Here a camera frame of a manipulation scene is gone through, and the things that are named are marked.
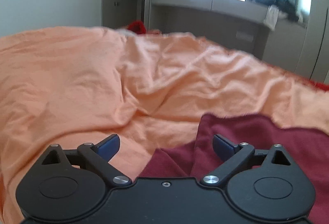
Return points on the dark clothes pile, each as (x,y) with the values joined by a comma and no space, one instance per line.
(283,5)

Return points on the dark red long-sleeve shirt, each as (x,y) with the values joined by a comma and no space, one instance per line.
(307,146)

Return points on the bright red object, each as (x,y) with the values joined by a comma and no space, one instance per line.
(137,27)

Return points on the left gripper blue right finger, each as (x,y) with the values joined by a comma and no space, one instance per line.
(235,159)

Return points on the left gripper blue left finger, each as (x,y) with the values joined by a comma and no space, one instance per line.
(97,157)

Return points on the white hanging garment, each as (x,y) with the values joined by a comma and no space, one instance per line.
(273,14)

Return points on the orange duvet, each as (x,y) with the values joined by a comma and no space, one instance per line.
(69,86)

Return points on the tall grey wardrobe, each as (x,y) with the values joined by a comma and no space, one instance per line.
(313,60)

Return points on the white wall socket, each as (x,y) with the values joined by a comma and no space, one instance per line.
(245,36)

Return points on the grey window desk unit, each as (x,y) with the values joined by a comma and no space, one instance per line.
(219,20)

